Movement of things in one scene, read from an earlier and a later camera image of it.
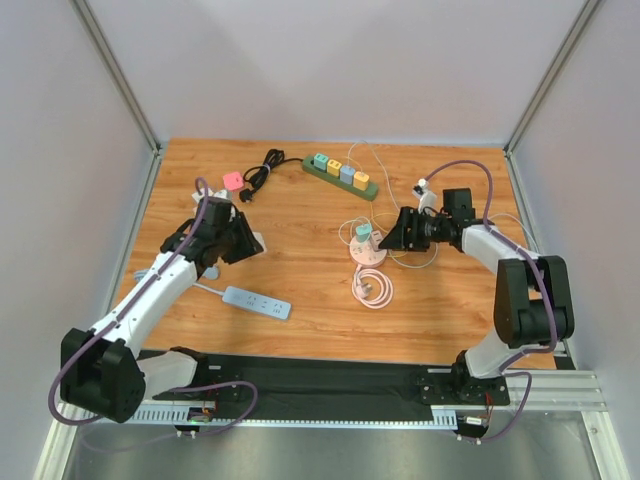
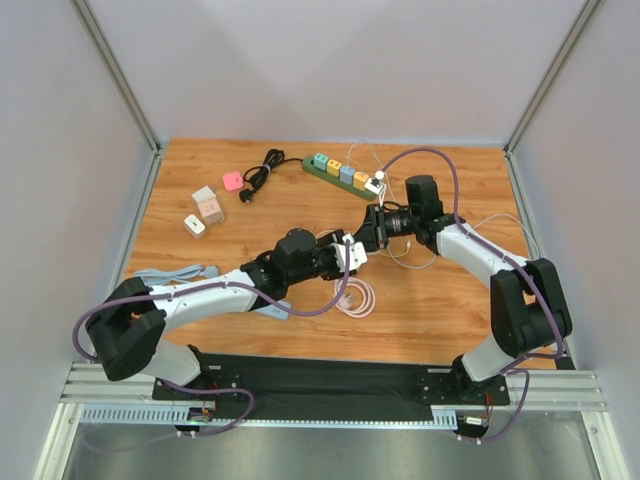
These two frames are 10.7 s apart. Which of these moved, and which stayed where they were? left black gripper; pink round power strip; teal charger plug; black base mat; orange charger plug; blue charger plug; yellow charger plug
Moved: left black gripper; pink round power strip
Stayed: black base mat; blue charger plug; yellow charger plug; teal charger plug; orange charger plug
